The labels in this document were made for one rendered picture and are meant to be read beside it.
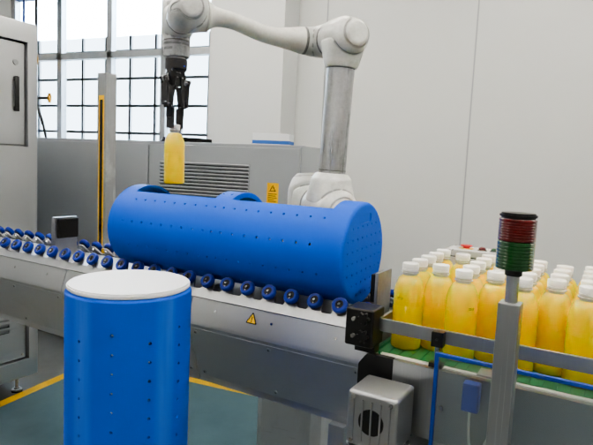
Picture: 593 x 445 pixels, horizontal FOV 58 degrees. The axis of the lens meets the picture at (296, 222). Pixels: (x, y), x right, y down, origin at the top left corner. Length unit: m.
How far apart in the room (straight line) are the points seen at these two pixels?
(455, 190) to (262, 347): 2.89
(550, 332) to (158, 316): 0.84
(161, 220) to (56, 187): 2.53
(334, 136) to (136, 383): 1.11
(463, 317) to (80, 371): 0.85
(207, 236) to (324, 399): 0.57
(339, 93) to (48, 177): 2.77
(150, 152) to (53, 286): 1.70
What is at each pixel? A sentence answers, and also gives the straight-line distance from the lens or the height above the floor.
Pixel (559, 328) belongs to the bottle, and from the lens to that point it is 1.29.
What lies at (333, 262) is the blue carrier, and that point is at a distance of 1.39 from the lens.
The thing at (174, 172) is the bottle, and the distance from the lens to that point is 1.92.
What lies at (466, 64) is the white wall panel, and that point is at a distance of 4.29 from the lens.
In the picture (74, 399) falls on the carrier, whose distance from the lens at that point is 1.33.
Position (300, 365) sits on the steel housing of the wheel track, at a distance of 1.53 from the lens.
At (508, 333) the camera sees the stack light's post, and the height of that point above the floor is 1.05.
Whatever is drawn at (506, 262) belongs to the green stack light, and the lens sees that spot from 1.00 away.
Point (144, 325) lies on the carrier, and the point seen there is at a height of 0.97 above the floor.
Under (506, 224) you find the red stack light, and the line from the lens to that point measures 1.00.
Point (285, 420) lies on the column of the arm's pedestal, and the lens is 2.29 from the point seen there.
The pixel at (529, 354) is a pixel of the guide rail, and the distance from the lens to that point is 1.22.
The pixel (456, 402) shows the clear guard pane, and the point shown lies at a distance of 1.22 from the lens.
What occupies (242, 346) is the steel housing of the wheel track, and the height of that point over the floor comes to 0.79.
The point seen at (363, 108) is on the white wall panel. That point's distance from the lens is 4.38.
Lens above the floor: 1.32
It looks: 6 degrees down
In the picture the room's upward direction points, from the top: 3 degrees clockwise
